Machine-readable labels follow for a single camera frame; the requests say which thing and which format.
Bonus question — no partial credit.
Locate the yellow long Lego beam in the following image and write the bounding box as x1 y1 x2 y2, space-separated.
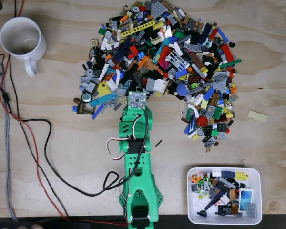
120 20 156 39

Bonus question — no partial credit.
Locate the tan flat Lego tile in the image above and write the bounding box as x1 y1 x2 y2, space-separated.
247 109 269 123

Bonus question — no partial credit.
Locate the red long Lego brick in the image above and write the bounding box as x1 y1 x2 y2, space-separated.
220 43 235 63

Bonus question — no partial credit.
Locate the brown studded Lego brick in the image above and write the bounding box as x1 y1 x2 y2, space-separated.
209 93 221 107

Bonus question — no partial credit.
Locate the brown long Lego plate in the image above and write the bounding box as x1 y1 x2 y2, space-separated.
188 52 206 70

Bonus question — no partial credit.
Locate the teal long Lego plate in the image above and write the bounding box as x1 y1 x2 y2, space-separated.
89 93 119 108

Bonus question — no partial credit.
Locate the blue narrow Lego plate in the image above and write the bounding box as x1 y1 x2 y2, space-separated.
91 104 104 120

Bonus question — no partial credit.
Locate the blue printed Lego panel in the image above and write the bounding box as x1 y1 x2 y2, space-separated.
183 115 197 135

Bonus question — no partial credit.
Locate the red Lego gear wheel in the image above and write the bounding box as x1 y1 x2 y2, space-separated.
196 116 209 127

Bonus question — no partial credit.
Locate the person's hand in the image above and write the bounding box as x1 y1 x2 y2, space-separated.
15 224 42 229

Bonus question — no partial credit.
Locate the white Lego plate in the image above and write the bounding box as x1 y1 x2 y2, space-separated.
153 79 168 93

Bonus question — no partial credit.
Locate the white red black servo wire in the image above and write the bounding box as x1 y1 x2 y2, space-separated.
106 114 143 161

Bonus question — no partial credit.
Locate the small camera circuit board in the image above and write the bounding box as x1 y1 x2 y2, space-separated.
128 91 148 110

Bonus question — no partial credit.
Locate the green long Lego plate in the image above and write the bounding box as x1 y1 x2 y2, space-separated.
219 59 243 69

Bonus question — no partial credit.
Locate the blue domed Lego piece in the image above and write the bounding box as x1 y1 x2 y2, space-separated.
175 84 189 96

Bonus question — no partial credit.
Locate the large grey Lego plate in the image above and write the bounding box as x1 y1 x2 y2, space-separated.
205 71 228 90

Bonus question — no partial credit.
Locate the white lattice Lego window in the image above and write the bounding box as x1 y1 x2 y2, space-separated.
167 50 190 73

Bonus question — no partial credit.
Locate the yellow Lego plate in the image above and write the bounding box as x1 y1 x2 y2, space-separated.
96 82 112 97

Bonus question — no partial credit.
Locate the light blue Lego window panel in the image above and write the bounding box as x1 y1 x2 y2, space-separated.
238 188 255 213

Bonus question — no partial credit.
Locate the grey studded Lego plate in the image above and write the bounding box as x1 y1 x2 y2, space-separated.
245 203 258 219

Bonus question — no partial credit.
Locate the white plastic bin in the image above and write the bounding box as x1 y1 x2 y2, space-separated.
187 167 263 225

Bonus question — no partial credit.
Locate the black flat device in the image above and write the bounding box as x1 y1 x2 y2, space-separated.
0 221 91 229

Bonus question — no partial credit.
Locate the brown Lego piece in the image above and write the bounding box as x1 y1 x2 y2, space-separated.
73 97 96 115

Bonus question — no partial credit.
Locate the dark grey wedge Lego plate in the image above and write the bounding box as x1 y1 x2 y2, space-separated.
150 0 170 20

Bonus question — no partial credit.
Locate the dark navy long Lego plate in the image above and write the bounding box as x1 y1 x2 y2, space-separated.
114 40 132 64

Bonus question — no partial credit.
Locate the black Lego wheel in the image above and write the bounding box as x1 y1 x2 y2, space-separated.
81 92 94 104

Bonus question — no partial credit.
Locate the blue long Lego plate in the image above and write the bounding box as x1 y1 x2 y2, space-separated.
216 27 230 43

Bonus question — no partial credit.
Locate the white ceramic mug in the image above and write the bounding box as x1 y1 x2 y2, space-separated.
0 16 47 77

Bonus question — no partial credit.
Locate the grey braided cable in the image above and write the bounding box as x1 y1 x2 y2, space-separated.
0 53 18 221

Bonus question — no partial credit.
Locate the dark blue Lego brick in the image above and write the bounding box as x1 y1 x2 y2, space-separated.
220 170 237 180

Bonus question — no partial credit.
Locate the thin black wire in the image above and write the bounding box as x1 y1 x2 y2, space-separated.
8 54 70 218

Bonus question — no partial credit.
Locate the yellow Lego brick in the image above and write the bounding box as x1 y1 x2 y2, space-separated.
233 171 249 181

